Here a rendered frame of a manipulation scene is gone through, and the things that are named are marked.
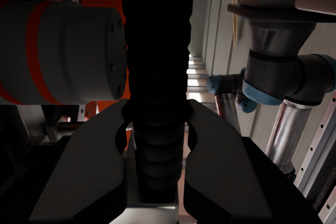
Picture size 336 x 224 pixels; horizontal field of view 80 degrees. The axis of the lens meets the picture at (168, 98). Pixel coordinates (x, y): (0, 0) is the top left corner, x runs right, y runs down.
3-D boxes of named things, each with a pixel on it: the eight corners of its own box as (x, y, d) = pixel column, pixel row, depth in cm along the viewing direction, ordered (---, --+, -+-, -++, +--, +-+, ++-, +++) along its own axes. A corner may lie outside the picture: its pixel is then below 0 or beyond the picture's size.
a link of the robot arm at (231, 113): (223, 196, 81) (203, 80, 92) (248, 191, 83) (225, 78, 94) (237, 203, 70) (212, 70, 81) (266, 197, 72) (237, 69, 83)
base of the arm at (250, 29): (334, 21, 43) (317, 65, 47) (297, 13, 56) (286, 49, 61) (261, 19, 43) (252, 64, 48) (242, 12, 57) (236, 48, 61)
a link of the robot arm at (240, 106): (260, 97, 87) (256, 114, 91) (247, 86, 97) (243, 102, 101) (244, 99, 86) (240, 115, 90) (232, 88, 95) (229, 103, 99)
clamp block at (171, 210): (50, 207, 14) (67, 248, 17) (180, 206, 14) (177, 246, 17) (77, 154, 18) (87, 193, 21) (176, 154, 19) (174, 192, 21)
